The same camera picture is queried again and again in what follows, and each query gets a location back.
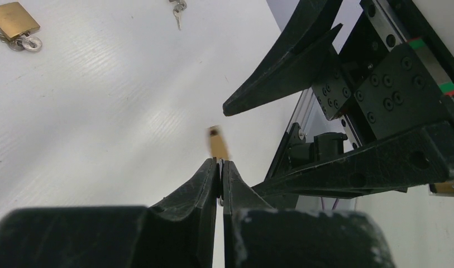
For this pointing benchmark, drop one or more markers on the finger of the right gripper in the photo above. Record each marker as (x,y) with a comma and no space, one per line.
(294,61)
(423,155)

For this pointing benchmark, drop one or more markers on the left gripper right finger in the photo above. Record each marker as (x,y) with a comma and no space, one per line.
(258,235)

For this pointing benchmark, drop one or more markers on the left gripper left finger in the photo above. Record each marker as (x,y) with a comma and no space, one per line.
(178,231)

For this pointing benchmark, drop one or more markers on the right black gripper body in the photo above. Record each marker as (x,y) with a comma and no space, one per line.
(392,74)

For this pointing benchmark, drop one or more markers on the brass padlock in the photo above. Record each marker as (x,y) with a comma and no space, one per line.
(445,189)
(217,146)
(16,21)

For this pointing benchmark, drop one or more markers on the right padlock keys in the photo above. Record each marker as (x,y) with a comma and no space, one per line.
(179,7)

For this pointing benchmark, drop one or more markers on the padlock keys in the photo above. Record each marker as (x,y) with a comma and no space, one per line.
(179,7)
(28,43)

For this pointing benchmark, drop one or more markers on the left padlock keys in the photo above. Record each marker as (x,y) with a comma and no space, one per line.
(28,43)

